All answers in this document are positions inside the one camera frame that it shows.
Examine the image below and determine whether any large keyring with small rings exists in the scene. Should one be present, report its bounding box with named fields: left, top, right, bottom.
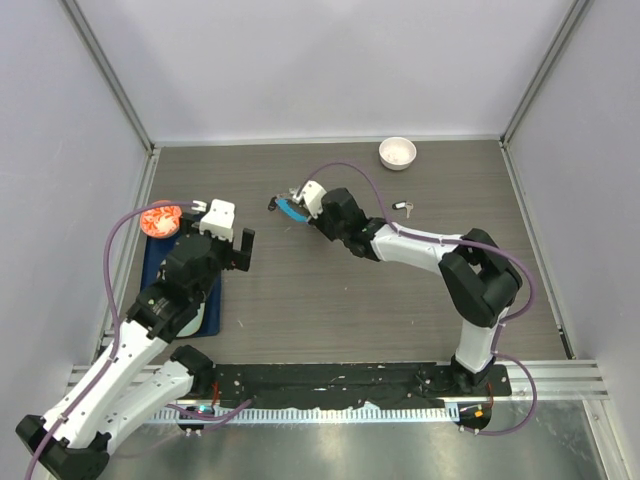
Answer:
left=275, top=187, right=311, bottom=224

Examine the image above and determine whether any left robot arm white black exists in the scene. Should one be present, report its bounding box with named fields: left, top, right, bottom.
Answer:
left=16, top=222, right=255, bottom=479

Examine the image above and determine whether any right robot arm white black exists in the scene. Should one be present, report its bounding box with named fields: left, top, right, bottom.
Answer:
left=296, top=181, right=522, bottom=395

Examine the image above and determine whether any dark blue tray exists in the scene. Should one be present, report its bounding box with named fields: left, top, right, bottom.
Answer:
left=126, top=213, right=223, bottom=340

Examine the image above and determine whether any orange patterned bowl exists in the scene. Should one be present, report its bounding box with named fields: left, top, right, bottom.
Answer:
left=139, top=205, right=182, bottom=239

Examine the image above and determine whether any pale green rectangular plate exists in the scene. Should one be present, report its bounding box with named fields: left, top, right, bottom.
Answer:
left=159, top=258, right=211, bottom=338

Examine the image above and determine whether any white bowl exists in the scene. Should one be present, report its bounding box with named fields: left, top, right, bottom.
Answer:
left=378, top=137, right=417, bottom=171

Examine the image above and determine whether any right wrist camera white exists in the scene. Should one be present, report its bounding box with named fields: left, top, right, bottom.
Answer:
left=291, top=180, right=327, bottom=218

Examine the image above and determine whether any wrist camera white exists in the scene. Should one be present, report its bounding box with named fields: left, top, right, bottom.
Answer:
left=191, top=199, right=236, bottom=242
left=291, top=180, right=327, bottom=218

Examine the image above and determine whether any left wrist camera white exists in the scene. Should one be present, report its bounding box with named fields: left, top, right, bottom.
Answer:
left=191, top=199, right=236, bottom=242

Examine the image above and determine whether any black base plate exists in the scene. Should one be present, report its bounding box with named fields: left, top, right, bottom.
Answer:
left=184, top=362, right=512, bottom=410

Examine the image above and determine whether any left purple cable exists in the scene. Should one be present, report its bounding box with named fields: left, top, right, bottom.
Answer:
left=22, top=200, right=256, bottom=480

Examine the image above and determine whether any purple cable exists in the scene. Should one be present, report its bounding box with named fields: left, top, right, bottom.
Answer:
left=22, top=200, right=256, bottom=480
left=304, top=162, right=540, bottom=436

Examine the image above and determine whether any slotted cable duct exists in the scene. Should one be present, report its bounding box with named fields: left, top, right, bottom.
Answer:
left=145, top=403, right=459, bottom=425

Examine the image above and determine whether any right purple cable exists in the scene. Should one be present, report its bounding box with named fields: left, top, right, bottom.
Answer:
left=304, top=162, right=540, bottom=436

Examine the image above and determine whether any left aluminium corner post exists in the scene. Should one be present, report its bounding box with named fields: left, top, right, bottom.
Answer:
left=59, top=0, right=155, bottom=155

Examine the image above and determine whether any aluminium corner post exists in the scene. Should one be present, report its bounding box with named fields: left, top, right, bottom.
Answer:
left=59, top=0, right=155, bottom=155
left=499, top=0, right=593, bottom=149

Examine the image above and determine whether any aluminium frame rail front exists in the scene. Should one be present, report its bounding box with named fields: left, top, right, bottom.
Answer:
left=507, top=359, right=611, bottom=401

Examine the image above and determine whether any right aluminium corner post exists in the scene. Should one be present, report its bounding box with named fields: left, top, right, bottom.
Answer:
left=499, top=0, right=593, bottom=149

